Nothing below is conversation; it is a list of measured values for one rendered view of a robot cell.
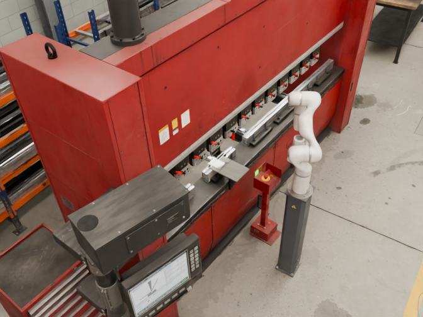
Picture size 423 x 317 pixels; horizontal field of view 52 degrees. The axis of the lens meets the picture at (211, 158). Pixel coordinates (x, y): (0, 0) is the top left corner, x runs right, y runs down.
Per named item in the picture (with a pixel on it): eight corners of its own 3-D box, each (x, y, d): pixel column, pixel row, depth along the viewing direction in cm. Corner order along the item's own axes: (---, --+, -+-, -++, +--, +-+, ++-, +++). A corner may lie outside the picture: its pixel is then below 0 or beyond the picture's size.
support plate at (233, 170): (236, 182, 337) (236, 181, 336) (209, 168, 349) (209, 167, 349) (249, 169, 347) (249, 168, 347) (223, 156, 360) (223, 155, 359)
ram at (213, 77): (138, 195, 281) (117, 91, 228) (129, 190, 285) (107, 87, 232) (342, 26, 454) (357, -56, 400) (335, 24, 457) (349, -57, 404)
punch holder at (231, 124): (226, 139, 347) (226, 123, 336) (218, 136, 351) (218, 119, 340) (237, 130, 355) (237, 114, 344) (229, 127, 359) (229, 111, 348)
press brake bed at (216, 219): (170, 310, 366) (160, 251, 310) (152, 296, 376) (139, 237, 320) (332, 131, 538) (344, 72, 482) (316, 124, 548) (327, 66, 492)
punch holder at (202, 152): (194, 167, 324) (193, 151, 313) (186, 163, 328) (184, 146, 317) (207, 156, 332) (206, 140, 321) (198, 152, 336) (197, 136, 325)
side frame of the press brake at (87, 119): (158, 340, 347) (102, 102, 193) (89, 283, 387) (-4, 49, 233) (179, 317, 361) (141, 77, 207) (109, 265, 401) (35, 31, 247)
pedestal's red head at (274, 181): (268, 195, 371) (269, 180, 359) (252, 187, 379) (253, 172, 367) (281, 182, 382) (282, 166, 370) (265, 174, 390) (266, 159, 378)
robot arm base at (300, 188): (316, 187, 330) (320, 169, 317) (306, 202, 318) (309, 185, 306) (294, 177, 338) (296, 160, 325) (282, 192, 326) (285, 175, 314)
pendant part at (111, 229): (126, 346, 232) (92, 251, 175) (102, 314, 246) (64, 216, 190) (199, 290, 256) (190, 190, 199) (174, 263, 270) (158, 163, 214)
